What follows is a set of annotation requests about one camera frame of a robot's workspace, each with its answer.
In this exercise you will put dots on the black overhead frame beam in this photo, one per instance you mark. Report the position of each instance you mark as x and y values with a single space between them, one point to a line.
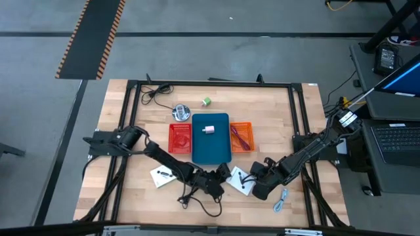
49 229

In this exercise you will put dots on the grey furniture leg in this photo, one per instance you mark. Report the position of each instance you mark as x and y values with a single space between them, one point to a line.
10 150

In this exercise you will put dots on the small white adapter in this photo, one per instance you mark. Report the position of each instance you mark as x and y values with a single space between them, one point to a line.
209 129

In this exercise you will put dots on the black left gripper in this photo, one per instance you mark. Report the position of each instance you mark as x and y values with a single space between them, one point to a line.
210 185

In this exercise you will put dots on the monitor with blue screen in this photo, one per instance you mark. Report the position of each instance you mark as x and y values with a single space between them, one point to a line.
403 80

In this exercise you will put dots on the black laptop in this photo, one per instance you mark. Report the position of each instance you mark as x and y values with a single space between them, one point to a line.
400 147

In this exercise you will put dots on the black table leg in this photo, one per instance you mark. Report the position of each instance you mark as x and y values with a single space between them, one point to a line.
390 26

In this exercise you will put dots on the black power supply unit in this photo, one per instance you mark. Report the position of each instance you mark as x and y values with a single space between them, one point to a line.
387 59

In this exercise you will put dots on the white product box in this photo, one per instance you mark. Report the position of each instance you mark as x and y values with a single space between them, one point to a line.
159 180
234 178

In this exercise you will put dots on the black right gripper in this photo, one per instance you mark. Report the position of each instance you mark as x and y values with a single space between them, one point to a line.
264 183

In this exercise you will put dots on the person's shoe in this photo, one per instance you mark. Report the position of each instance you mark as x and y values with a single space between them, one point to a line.
402 40

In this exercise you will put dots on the orange plastic basket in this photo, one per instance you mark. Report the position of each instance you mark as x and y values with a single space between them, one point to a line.
234 145

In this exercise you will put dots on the dark grey side desk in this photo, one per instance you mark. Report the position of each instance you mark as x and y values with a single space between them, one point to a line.
393 180

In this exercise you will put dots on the yellow power plug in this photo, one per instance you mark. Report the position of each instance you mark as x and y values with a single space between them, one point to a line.
344 101

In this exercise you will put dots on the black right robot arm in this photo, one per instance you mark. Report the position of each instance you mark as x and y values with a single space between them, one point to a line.
315 147

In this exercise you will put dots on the silver round puck device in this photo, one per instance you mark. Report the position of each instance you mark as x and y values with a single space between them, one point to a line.
181 113

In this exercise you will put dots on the black table frame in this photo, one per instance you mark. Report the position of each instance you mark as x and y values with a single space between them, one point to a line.
213 83

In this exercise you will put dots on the black orange striped floor mat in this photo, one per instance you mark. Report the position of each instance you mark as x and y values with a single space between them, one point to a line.
88 39

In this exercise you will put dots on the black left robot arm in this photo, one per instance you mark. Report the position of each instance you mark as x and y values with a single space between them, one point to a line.
164 159

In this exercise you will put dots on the red plastic basket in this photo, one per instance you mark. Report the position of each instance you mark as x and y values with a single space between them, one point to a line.
180 137

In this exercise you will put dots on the blue plastic bin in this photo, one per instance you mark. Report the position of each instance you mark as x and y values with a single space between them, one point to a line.
211 150

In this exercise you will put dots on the green charger cube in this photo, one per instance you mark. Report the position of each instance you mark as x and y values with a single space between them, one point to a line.
206 102

